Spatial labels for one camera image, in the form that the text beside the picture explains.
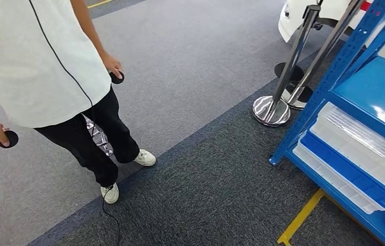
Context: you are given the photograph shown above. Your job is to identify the person's left hand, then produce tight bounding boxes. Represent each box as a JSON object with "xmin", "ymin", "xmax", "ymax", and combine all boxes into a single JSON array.
[{"xmin": 99, "ymin": 51, "xmax": 125, "ymax": 81}]

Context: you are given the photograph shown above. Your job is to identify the round black hand controller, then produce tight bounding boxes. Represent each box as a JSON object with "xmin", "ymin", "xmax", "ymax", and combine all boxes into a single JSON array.
[
  {"xmin": 0, "ymin": 130, "xmax": 19, "ymax": 149},
  {"xmin": 108, "ymin": 69, "xmax": 126, "ymax": 85}
]

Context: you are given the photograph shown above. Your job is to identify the blue metal shelf rack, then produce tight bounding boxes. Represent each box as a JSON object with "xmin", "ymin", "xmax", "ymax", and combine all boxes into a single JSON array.
[{"xmin": 268, "ymin": 0, "xmax": 385, "ymax": 246}]

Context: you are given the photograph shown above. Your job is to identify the person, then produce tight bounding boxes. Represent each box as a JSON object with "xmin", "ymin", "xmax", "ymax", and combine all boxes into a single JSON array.
[{"xmin": 0, "ymin": 0, "xmax": 157, "ymax": 206}]

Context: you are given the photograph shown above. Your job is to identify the white car with red stripe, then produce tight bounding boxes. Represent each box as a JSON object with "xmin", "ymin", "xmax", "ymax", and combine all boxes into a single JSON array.
[{"xmin": 277, "ymin": 0, "xmax": 385, "ymax": 71}]

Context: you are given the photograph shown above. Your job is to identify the white plastic bin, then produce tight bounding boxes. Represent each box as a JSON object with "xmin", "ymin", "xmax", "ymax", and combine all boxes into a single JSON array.
[
  {"xmin": 309, "ymin": 101, "xmax": 385, "ymax": 202},
  {"xmin": 292, "ymin": 140, "xmax": 385, "ymax": 216}
]

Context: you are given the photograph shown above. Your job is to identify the blue plastic bin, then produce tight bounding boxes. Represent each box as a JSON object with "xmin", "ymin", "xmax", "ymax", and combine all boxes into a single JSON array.
[{"xmin": 298, "ymin": 130, "xmax": 385, "ymax": 210}]

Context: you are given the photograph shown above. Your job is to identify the long black tether cable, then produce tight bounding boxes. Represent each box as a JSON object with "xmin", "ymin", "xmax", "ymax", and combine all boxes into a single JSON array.
[{"xmin": 28, "ymin": 0, "xmax": 122, "ymax": 246}]

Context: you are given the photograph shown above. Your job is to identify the chrome stanchion post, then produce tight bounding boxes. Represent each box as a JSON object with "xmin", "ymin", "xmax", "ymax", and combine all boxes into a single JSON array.
[
  {"xmin": 252, "ymin": 4, "xmax": 322, "ymax": 128},
  {"xmin": 281, "ymin": 0, "xmax": 367, "ymax": 111}
]

